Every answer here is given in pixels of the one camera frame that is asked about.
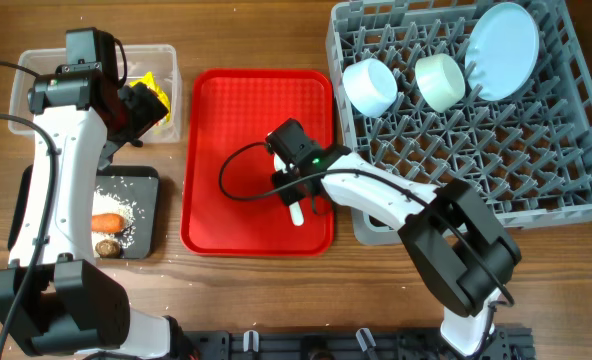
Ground yellow snack wrapper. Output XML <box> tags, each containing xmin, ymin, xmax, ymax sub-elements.
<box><xmin>129</xmin><ymin>71</ymin><xmax>171</xmax><ymax>134</ymax></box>

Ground white plastic spoon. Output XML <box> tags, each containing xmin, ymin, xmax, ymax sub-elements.
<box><xmin>273</xmin><ymin>155</ymin><xmax>304</xmax><ymax>226</ymax></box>

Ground white rice pile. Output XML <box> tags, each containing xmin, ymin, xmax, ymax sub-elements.
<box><xmin>91</xmin><ymin>189</ymin><xmax>135</xmax><ymax>250</ymax></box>

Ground light blue bowl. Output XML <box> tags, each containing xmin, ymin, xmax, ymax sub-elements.
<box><xmin>342</xmin><ymin>58</ymin><xmax>398</xmax><ymax>117</ymax></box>

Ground orange carrot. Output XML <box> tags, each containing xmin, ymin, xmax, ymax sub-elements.
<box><xmin>91</xmin><ymin>213</ymin><xmax>127</xmax><ymax>234</ymax></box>

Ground brown mushroom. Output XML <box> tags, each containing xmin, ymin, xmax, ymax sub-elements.
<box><xmin>95</xmin><ymin>239</ymin><xmax>122</xmax><ymax>258</ymax></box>

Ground green bowl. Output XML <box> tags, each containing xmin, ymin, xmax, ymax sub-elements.
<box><xmin>415</xmin><ymin>53</ymin><xmax>465</xmax><ymax>113</ymax></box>

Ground light blue plate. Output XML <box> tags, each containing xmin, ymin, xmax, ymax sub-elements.
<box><xmin>464</xmin><ymin>2</ymin><xmax>540</xmax><ymax>101</ymax></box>

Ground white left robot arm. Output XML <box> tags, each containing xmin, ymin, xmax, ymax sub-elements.
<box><xmin>0</xmin><ymin>27</ymin><xmax>199</xmax><ymax>359</ymax></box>

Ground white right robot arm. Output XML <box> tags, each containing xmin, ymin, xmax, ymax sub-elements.
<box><xmin>265</xmin><ymin>119</ymin><xmax>522</xmax><ymax>359</ymax></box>

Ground black waste tray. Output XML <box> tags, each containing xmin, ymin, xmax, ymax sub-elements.
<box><xmin>7</xmin><ymin>165</ymin><xmax>161</xmax><ymax>261</ymax></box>

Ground grey dishwasher rack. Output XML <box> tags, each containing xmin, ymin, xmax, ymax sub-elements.
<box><xmin>326</xmin><ymin>1</ymin><xmax>592</xmax><ymax>228</ymax></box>

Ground clear plastic bin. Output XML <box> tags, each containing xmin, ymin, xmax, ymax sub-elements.
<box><xmin>8</xmin><ymin>43</ymin><xmax>183</xmax><ymax>145</ymax></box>

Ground red serving tray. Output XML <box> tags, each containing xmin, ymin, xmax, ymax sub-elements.
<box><xmin>180</xmin><ymin>69</ymin><xmax>335</xmax><ymax>257</ymax></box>

